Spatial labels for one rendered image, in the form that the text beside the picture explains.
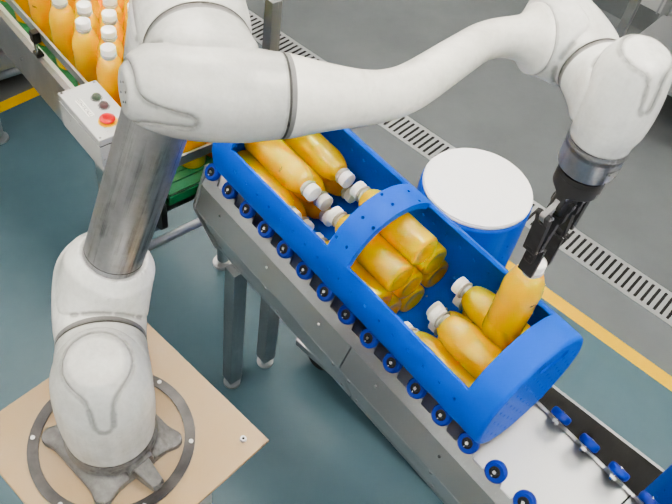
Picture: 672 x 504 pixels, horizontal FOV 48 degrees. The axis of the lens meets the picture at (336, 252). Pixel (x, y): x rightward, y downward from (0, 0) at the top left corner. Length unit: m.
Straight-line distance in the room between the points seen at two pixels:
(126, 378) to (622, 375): 2.19
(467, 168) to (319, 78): 1.11
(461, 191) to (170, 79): 1.16
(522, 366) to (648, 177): 2.59
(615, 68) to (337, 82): 0.37
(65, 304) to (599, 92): 0.89
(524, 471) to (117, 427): 0.81
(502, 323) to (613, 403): 1.58
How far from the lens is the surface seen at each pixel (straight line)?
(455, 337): 1.46
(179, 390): 1.50
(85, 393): 1.22
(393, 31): 4.27
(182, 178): 2.01
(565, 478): 1.65
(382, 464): 2.59
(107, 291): 1.30
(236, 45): 0.88
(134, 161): 1.12
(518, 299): 1.37
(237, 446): 1.45
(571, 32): 1.15
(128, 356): 1.23
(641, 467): 2.71
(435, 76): 0.98
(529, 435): 1.67
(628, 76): 1.05
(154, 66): 0.85
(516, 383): 1.38
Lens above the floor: 2.31
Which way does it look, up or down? 49 degrees down
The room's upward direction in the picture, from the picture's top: 11 degrees clockwise
